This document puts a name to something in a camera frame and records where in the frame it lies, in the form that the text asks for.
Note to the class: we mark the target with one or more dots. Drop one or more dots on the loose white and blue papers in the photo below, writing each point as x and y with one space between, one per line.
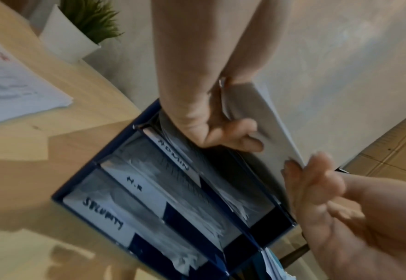
275 266

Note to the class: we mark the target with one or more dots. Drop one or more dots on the dark metal leg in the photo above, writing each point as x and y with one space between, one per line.
294 253

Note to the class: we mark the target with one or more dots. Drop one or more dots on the white paper sheets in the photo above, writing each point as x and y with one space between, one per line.
275 128

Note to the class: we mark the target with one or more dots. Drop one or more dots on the person's right hand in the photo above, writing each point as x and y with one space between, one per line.
192 68

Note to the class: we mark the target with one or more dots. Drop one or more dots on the green artificial plant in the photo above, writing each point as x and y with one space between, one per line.
92 19

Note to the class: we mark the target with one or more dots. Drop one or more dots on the stack of printed documents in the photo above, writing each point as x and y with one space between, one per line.
12 84

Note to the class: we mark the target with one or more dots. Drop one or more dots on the person's left hand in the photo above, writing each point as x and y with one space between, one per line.
355 240

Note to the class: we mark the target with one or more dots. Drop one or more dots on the white paper label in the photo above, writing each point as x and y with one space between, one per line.
175 153
137 183
99 213

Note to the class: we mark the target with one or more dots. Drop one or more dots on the blue file organizer box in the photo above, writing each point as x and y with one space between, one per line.
145 250

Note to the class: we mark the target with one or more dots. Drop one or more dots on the white plant pot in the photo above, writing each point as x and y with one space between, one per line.
64 38

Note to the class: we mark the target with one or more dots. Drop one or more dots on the filed white papers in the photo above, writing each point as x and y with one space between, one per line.
147 224
189 202
230 191

